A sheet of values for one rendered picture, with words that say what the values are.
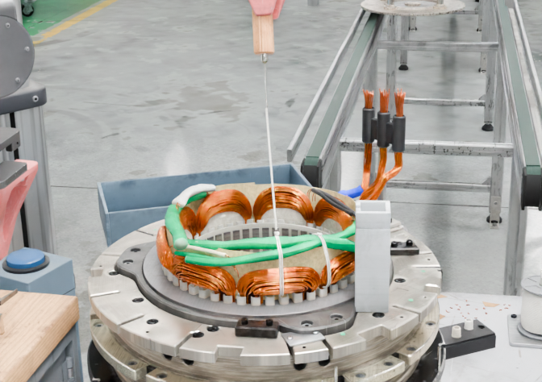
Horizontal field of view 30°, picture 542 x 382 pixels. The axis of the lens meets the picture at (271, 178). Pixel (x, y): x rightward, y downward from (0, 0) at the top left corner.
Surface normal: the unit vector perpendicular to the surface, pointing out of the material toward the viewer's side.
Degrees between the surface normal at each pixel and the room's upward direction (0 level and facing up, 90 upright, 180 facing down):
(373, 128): 90
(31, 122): 90
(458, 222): 0
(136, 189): 90
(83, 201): 0
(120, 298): 0
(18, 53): 93
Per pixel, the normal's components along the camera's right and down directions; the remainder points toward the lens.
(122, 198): 0.24, 0.33
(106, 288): -0.02, -0.94
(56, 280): 0.86, 0.15
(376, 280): -0.07, 0.34
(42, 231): 0.68, 0.24
